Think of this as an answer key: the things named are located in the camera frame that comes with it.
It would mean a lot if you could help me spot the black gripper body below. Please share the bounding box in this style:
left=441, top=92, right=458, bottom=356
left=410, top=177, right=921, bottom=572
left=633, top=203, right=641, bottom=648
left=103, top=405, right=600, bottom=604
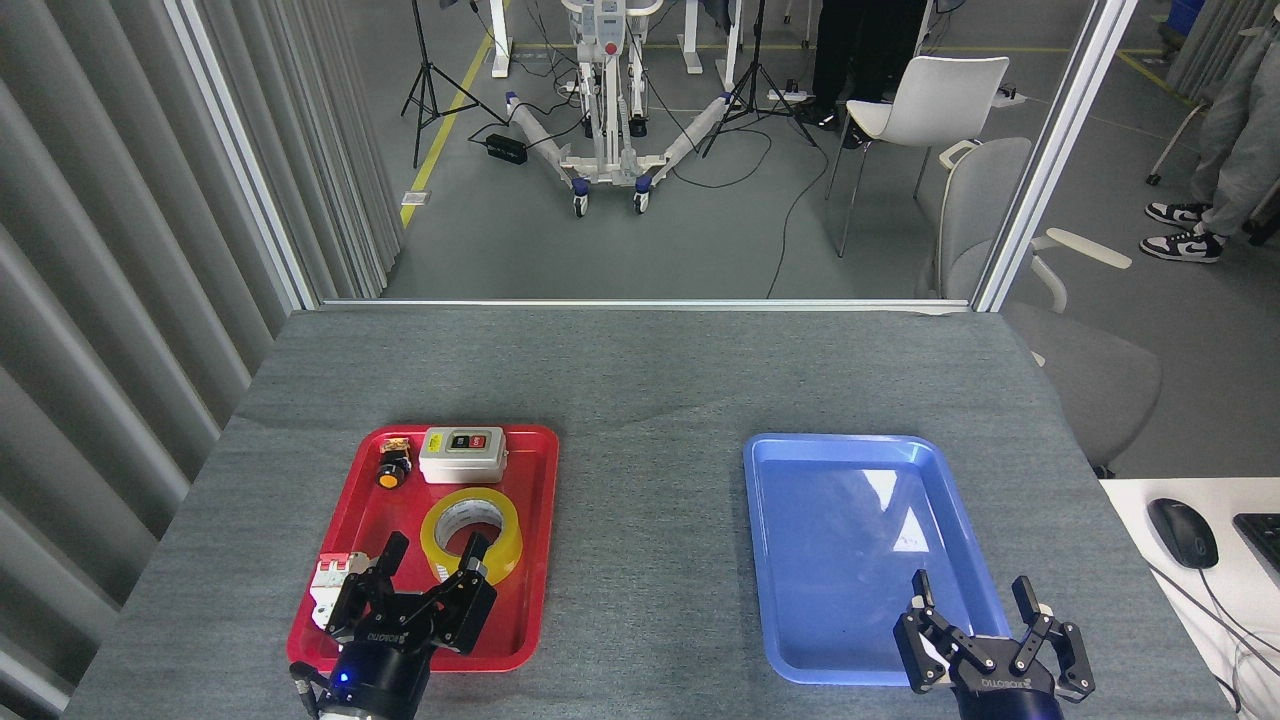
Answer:
left=325, top=622, right=435, bottom=720
left=950, top=658, right=1067, bottom=720

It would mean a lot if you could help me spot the grey office chair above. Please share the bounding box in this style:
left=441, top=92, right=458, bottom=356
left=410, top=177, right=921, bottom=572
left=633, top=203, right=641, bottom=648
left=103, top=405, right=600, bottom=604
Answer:
left=915, top=137, right=1163, bottom=476

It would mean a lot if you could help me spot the white plastic chair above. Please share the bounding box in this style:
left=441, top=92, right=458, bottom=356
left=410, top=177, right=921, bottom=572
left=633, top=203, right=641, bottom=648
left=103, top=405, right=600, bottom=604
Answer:
left=825, top=55, right=1011, bottom=258

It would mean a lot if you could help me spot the white circuit breaker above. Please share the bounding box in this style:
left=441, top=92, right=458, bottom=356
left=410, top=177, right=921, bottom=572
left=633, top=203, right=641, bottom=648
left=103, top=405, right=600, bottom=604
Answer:
left=308, top=552, right=371, bottom=631

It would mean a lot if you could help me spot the silver frame post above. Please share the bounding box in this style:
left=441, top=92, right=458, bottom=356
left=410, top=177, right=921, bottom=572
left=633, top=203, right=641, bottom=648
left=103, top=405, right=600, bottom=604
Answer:
left=972, top=0, right=1141, bottom=313
left=165, top=0, right=321, bottom=311

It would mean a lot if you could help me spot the grey chair with castors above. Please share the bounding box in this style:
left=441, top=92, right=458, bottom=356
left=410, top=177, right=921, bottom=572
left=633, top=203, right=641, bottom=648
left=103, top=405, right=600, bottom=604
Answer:
left=1147, top=100, right=1206, bottom=186

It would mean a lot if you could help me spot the yellow tape roll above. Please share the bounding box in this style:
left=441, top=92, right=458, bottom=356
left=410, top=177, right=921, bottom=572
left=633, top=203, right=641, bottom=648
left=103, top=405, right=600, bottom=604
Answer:
left=419, top=487, right=523, bottom=587

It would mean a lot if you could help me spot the red plastic tray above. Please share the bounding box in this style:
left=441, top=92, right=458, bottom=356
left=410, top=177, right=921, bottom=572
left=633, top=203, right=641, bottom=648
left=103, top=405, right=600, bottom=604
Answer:
left=286, top=424, right=560, bottom=673

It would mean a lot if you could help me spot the white switch box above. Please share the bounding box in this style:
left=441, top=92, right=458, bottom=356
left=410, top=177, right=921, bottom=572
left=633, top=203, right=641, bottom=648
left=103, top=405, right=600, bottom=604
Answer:
left=418, top=426, right=509, bottom=486

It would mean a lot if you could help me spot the black tripod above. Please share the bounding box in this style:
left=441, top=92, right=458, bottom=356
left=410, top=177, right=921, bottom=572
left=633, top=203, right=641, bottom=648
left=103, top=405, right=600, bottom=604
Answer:
left=700, top=0, right=819, bottom=159
left=400, top=0, right=506, bottom=169

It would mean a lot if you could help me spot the black computer mouse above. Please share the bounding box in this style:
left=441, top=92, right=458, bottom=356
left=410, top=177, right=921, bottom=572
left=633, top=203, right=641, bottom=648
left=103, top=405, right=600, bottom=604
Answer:
left=1147, top=497, right=1220, bottom=570

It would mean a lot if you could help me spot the silver frame rail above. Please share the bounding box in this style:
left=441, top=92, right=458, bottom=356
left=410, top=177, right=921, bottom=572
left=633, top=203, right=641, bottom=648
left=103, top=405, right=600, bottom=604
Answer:
left=320, top=297, right=976, bottom=313

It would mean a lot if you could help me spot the black floor cable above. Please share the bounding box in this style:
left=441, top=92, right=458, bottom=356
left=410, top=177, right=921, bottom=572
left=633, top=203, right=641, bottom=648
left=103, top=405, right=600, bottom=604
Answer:
left=765, top=130, right=833, bottom=299

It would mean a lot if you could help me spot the blue plastic tray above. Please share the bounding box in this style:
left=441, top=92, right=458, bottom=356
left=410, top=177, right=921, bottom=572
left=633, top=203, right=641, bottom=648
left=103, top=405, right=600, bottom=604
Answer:
left=743, top=432, right=1021, bottom=688

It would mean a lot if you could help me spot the person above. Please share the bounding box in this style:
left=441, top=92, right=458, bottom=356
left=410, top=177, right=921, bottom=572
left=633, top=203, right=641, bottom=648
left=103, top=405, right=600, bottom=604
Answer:
left=1140, top=15, right=1280, bottom=264
left=795, top=0, right=931, bottom=131

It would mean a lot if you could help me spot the yellow push button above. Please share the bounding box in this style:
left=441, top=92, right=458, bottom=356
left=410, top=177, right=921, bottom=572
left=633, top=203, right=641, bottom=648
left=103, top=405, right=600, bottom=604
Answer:
left=375, top=436, right=414, bottom=491

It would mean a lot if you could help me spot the white desk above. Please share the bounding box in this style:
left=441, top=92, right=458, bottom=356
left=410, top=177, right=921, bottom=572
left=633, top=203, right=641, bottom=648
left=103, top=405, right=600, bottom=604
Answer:
left=1100, top=477, right=1280, bottom=720

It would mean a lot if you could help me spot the black keyboard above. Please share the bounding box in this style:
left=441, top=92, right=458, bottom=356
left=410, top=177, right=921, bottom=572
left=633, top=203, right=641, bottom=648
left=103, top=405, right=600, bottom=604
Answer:
left=1233, top=512, right=1280, bottom=586

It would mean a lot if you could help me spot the white wheeled stand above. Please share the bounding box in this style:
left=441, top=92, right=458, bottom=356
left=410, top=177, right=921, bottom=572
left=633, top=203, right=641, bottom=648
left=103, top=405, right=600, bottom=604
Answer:
left=505, top=0, right=736, bottom=216

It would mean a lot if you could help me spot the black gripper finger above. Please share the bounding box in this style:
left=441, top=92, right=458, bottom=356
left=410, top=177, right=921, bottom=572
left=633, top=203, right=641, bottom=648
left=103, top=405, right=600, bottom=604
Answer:
left=405, top=532, right=499, bottom=657
left=893, top=570, right=991, bottom=694
left=1008, top=576, right=1096, bottom=705
left=322, top=531, right=411, bottom=643

